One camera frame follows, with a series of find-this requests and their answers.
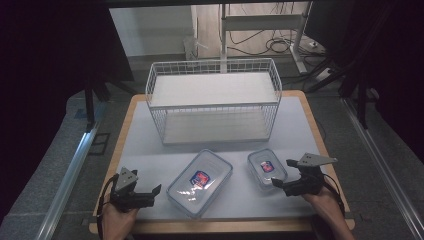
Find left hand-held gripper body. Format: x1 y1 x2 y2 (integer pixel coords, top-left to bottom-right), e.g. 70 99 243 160
109 166 158 213

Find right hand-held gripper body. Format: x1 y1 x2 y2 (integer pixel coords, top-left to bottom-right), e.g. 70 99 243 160
281 152 338 198

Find small clear food container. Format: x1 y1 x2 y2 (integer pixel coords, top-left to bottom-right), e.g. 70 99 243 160
246 147 289 192

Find large clear food container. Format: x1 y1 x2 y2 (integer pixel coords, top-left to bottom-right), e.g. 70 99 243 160
166 148 234 220

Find white wire shelf rack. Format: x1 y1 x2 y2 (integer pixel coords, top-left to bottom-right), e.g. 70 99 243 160
144 57 283 146

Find person's right hand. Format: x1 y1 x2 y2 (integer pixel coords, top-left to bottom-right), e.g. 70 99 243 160
301 186 339 218

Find person's left hand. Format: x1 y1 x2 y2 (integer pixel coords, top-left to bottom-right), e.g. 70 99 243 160
101 199 140 240

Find white table mat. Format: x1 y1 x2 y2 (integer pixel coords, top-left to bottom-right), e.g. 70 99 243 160
99 95 343 223

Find black stand legs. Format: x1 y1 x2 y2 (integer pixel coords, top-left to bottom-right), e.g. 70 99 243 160
82 75 112 133

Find white power strip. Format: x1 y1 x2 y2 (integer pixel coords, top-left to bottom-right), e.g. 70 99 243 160
314 67 333 83

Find black tripod legs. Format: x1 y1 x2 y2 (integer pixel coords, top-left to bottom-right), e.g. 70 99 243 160
305 56 356 94

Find clear plastic bag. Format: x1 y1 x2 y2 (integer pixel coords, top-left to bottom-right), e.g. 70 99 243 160
182 35 209 62

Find white metal stand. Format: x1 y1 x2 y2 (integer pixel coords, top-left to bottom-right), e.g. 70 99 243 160
219 1 314 75

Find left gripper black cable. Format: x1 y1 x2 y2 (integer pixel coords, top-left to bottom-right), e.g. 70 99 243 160
95 173 120 240

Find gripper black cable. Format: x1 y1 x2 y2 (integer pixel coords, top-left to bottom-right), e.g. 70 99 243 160
95 173 120 240
320 173 346 218

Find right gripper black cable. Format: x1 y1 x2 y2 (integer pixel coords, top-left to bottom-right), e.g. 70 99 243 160
320 173 346 218

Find aluminium rail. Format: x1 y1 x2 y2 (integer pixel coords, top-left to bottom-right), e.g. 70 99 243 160
342 97 424 240
34 127 100 240

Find black floor cables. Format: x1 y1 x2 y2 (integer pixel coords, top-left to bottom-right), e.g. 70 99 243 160
229 29 327 58

